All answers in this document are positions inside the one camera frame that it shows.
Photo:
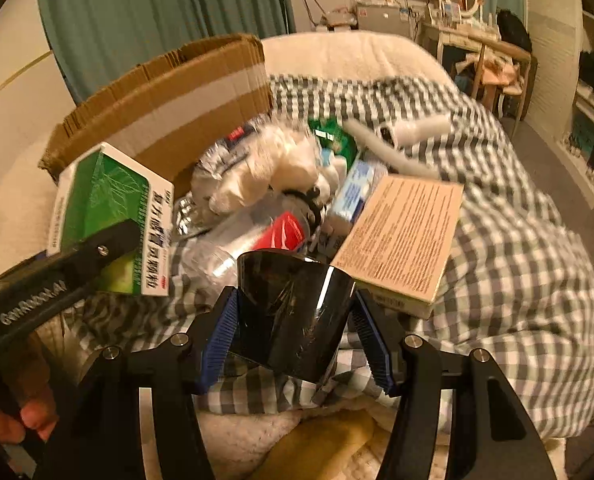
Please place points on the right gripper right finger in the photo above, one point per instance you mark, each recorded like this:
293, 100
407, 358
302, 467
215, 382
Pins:
491, 437

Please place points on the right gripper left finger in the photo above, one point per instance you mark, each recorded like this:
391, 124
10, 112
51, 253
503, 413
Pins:
99, 437

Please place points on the green white medicine box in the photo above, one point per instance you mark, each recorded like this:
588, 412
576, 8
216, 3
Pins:
104, 187

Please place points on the red clear plastic bag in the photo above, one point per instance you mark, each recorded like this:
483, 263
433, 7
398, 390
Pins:
279, 220

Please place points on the black glossy cup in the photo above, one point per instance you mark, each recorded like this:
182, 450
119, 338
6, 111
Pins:
292, 311

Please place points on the tan printed box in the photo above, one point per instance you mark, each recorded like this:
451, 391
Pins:
401, 242

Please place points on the grey plastic tube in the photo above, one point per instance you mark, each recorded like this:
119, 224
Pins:
394, 159

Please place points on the light blue wipes pack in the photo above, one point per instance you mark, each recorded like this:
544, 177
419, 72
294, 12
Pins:
350, 200

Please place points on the white lace fabric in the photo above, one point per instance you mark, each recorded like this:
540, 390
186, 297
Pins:
280, 157

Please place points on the white handheld device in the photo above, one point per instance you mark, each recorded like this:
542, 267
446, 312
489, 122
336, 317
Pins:
402, 133

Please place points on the green snack packet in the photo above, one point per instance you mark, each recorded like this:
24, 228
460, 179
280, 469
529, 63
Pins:
334, 138

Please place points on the silver foil package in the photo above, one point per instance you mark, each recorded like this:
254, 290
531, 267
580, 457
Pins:
192, 215

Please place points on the person's left hand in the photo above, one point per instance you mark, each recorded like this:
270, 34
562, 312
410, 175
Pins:
37, 415

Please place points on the checkered gingham cloth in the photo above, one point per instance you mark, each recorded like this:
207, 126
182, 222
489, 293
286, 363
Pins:
518, 282

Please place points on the brown cardboard box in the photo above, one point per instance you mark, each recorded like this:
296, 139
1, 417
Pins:
166, 112

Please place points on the teal window curtain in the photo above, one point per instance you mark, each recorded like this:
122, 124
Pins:
97, 41

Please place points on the white shelving cabinet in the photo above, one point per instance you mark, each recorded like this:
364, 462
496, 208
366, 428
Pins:
562, 105

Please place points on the wooden chair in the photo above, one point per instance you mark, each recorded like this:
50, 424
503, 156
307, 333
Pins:
502, 68

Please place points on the white dressing table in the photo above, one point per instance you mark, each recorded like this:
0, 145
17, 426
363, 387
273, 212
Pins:
449, 45

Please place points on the black backpack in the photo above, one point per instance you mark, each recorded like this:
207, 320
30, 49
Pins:
512, 30

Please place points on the small grey fridge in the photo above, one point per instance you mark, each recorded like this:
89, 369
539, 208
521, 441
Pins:
393, 20

